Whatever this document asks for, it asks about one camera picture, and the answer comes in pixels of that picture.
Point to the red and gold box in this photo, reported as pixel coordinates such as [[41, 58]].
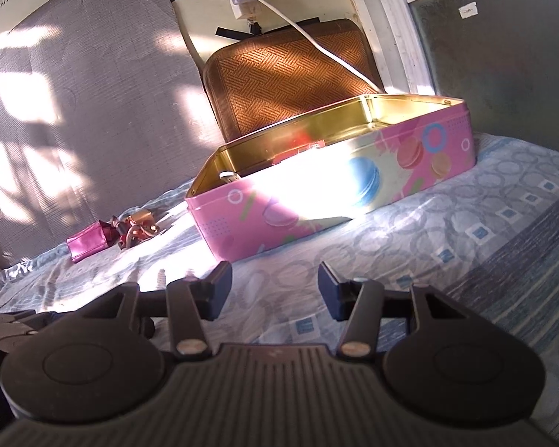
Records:
[[303, 146]]

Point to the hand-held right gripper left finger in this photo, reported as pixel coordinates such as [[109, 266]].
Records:
[[220, 288]]

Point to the grey woven headboard panel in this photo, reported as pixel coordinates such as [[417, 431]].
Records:
[[98, 102]]

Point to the pink biscuit tin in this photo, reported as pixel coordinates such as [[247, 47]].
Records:
[[400, 181]]

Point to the magenta pouch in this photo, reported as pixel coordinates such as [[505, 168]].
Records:
[[88, 242]]

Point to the small brown gift box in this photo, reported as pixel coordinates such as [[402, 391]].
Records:
[[142, 216]]

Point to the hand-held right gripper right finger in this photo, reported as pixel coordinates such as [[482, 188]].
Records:
[[328, 286]]

